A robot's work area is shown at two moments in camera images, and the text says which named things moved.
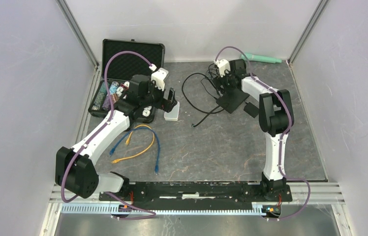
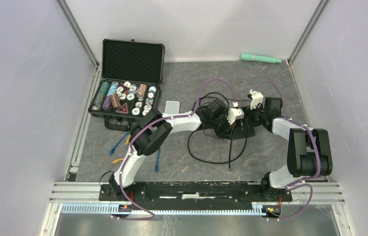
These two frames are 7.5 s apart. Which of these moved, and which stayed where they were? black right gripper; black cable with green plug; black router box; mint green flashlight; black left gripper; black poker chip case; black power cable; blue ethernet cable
Moved: black right gripper; black power cable; black router box; black cable with green plug; black left gripper
Stayed: black poker chip case; mint green flashlight; blue ethernet cable
